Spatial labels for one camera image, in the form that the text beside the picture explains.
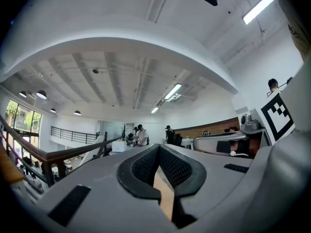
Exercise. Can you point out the orange wooden desk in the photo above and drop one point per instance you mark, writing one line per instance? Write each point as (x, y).
(9, 166)

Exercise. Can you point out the dark wooden stair railing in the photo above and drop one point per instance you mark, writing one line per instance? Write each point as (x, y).
(48, 156)

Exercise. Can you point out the grey camera device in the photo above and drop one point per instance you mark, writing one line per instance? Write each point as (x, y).
(249, 122)

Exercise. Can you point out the person's yellow shirt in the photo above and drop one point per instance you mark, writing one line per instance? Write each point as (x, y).
(297, 21)

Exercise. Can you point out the black pendant lamp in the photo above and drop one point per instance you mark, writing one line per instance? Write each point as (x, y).
(41, 94)
(77, 113)
(23, 94)
(53, 110)

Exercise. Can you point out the white box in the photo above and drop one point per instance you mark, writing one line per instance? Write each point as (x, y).
(119, 146)

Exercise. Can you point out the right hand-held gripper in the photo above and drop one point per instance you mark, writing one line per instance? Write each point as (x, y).
(279, 178)

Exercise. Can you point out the round ceiling sensor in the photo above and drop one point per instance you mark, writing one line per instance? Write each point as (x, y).
(95, 71)

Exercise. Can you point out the brown wooden wall panel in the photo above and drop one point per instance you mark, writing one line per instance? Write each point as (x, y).
(209, 128)

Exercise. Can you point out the black metal balcony railing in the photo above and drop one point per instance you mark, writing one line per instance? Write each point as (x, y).
(73, 136)

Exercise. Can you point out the large window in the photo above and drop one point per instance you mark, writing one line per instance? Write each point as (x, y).
(23, 118)

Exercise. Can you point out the ceiling tube light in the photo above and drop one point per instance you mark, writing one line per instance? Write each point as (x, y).
(154, 110)
(173, 91)

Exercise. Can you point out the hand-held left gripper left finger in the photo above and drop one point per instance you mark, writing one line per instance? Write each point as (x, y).
(102, 178)

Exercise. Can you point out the long ceiling light panel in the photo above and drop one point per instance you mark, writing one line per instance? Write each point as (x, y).
(258, 7)

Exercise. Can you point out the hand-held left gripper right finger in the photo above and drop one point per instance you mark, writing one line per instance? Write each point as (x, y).
(213, 169)

